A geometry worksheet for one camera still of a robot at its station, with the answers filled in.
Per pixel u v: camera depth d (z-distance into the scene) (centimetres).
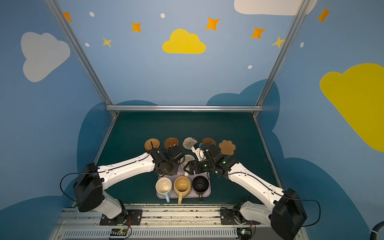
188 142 107
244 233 73
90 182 42
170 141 104
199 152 69
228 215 75
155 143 104
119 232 73
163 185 81
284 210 39
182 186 84
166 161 59
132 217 75
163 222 74
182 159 66
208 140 104
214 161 60
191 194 80
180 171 73
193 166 68
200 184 83
